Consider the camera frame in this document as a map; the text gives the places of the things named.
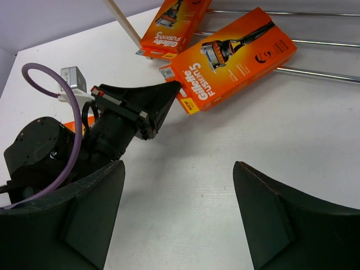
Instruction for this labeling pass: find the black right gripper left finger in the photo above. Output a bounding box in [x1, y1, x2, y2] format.
[1, 161, 125, 269]

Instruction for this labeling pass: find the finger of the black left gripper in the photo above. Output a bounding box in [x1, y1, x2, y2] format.
[98, 80, 181, 132]

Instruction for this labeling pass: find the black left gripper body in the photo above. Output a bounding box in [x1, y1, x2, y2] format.
[3, 84, 157, 206]

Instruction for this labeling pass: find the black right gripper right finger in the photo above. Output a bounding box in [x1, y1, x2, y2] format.
[233, 161, 359, 269]

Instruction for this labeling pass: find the orange Gillette Fusion5 box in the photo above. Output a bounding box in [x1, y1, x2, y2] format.
[159, 7, 297, 115]
[63, 115, 96, 136]
[136, 0, 212, 60]

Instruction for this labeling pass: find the cream metal-rod shelf rack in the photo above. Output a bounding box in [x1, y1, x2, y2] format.
[104, 1, 359, 83]

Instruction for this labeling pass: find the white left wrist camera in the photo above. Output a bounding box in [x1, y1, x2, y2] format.
[60, 66, 95, 108]

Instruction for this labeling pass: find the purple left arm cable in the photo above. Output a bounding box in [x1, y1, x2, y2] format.
[0, 62, 84, 210]

